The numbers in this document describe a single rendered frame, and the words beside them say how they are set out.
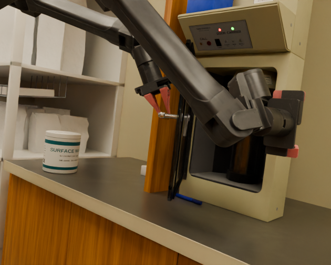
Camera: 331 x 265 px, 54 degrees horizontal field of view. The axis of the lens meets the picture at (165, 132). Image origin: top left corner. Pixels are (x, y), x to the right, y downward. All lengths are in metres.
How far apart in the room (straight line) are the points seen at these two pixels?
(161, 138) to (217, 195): 0.26
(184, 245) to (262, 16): 0.60
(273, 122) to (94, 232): 0.65
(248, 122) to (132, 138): 1.39
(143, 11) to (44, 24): 1.30
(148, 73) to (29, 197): 0.73
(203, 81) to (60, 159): 0.79
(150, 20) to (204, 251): 0.47
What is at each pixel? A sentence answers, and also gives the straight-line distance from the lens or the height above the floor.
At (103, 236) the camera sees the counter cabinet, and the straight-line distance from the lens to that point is 1.01.
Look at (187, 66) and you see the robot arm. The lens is 0.59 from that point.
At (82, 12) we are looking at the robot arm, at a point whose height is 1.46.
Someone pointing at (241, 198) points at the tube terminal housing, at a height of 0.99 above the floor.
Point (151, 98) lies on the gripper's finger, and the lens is 0.87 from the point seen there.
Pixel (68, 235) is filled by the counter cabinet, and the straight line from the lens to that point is 1.17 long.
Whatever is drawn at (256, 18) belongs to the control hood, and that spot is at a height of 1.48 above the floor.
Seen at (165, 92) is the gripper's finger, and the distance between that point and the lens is 0.87.
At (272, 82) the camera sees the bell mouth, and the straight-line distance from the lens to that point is 1.04.
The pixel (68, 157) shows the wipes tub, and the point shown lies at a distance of 1.27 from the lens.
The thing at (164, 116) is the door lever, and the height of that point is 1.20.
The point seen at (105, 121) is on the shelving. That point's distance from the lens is 2.10.
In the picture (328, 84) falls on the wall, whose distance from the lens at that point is 1.37.
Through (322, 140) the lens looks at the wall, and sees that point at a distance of 1.36.
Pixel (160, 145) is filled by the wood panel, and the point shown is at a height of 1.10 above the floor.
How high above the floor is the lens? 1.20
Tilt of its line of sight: 3 degrees down
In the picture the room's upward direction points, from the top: 7 degrees clockwise
